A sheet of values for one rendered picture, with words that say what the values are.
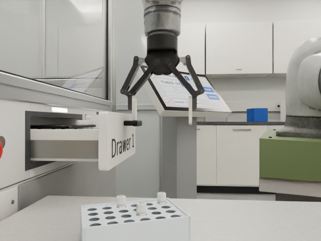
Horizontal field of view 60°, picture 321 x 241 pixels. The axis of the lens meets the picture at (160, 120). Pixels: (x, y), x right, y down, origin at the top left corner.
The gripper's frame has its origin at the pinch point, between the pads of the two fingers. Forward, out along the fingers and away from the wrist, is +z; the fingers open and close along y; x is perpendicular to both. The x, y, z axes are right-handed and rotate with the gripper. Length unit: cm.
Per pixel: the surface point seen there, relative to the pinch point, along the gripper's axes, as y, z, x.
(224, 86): -65, -52, -353
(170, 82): 2, -20, -79
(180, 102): -3, -9, -71
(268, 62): -118, -79, -317
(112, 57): 24, -26, -45
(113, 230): 2.2, 12.0, 37.7
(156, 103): 8, -8, -64
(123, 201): 2.6, 10.9, 30.9
